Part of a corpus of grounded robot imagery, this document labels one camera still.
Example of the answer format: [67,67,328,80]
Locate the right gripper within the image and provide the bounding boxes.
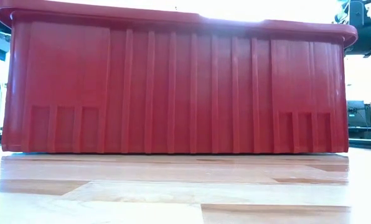
[344,25,371,58]

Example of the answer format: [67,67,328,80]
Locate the red plastic bin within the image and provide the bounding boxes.
[0,0,359,154]

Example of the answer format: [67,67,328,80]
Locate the dark background furniture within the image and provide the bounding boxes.
[347,100,371,140]

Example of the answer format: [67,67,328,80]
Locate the black aluminium frame rails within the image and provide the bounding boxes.
[349,138,371,151]

